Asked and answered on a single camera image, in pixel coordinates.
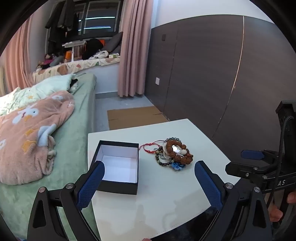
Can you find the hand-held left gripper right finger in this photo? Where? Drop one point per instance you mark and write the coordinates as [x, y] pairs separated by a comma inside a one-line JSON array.
[[205, 183]]

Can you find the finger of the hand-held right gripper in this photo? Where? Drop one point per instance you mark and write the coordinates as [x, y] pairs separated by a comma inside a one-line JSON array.
[[249, 169], [252, 154]]

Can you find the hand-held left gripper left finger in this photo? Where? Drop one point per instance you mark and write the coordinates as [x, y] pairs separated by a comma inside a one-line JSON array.
[[92, 183]]

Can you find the black jewelry box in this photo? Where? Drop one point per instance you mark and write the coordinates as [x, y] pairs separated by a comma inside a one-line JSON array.
[[115, 187]]

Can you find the white shell ornament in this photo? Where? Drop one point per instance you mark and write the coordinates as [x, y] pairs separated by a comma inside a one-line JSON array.
[[165, 148]]

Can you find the person's right hand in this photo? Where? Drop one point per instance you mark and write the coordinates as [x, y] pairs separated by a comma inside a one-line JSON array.
[[276, 212]]

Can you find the bed with green sheet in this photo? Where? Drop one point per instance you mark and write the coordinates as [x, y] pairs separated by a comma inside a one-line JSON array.
[[76, 129]]

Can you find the pink printed blanket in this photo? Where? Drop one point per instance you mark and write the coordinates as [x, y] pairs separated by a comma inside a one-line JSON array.
[[27, 143]]

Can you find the flat cardboard sheet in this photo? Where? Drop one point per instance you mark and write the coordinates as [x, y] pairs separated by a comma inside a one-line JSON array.
[[136, 118]]

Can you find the black cloth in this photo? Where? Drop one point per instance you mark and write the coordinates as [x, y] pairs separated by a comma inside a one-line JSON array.
[[73, 83]]

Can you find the light green quilt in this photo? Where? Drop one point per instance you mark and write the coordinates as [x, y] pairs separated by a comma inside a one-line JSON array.
[[53, 84]]

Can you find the floral window seat cushion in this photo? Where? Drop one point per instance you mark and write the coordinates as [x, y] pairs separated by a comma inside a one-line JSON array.
[[69, 68]]

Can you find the white and black cushion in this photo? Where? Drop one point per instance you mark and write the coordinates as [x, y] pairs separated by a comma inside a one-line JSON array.
[[101, 54]]

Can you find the pile of plush toys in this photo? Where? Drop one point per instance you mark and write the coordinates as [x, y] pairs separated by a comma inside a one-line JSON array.
[[49, 61]]

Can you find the green tissue box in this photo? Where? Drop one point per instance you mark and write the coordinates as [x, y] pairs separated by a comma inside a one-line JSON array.
[[114, 55]]

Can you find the orange box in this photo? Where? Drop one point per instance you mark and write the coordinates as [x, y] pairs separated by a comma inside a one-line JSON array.
[[68, 55]]

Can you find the pink curtain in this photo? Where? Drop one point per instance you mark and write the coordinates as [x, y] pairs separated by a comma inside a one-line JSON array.
[[17, 60], [134, 58]]

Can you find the row of books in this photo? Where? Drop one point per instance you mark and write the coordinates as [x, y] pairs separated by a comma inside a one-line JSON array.
[[79, 51]]

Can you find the black bag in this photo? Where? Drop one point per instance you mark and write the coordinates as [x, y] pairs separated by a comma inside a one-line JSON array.
[[92, 47]]

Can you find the beige headboard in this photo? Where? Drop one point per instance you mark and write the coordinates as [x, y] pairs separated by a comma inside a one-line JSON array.
[[1, 81]]

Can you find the white stand lamp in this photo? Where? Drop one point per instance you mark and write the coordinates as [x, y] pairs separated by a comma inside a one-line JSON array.
[[74, 43]]

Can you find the grey pillow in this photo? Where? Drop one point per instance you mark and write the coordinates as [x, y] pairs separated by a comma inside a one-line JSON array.
[[114, 42]]

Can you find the hanging dark clothes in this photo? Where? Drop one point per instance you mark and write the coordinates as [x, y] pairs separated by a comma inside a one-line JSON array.
[[66, 18]]

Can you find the dark framed window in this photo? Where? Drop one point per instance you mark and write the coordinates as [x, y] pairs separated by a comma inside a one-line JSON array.
[[99, 14]]

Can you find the white wall socket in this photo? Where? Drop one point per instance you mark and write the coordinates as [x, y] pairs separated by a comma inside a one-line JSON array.
[[157, 81]]

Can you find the dark wall switch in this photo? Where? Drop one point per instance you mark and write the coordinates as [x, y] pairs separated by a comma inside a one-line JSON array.
[[163, 37]]

